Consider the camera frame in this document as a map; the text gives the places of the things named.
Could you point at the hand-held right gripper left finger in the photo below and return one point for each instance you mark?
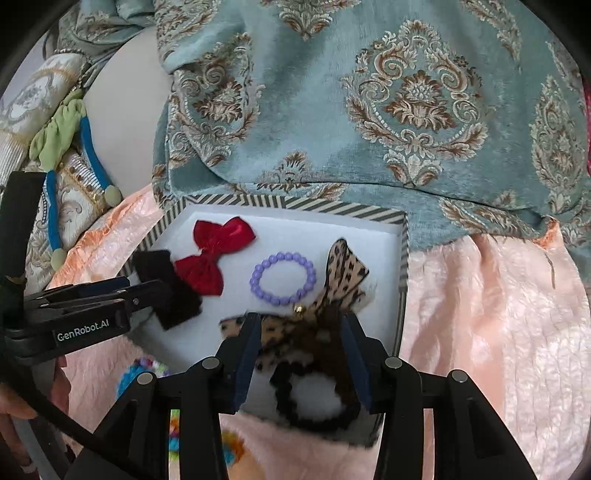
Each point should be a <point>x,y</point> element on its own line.
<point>244,364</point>

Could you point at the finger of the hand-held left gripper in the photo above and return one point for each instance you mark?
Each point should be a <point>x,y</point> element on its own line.
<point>147,293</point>
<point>83,288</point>

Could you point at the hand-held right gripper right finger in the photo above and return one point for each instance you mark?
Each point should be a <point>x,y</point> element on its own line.
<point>358,364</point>

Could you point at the black velvet bow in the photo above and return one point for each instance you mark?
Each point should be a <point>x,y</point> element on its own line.
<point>175,300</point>

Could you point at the red velvet bow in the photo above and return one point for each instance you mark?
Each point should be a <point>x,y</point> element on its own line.
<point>207,272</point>

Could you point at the leopard print bow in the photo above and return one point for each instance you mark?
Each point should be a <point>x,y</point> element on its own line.
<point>341,272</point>

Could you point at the striped gift box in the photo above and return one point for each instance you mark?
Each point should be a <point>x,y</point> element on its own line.
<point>286,240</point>

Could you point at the person's left hand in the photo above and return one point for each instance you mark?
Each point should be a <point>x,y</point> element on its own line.
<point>16,404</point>

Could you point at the orange and blue hair accessory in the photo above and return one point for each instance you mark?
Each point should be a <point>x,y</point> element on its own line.
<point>233,447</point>

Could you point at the pink quilted blanket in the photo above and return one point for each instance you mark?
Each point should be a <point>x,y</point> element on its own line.
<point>485,323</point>

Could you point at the green and blue hair band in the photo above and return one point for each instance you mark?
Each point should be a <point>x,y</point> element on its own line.
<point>55,129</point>

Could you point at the teal damask fabric cover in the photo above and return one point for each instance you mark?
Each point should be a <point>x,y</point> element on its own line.
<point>323,55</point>

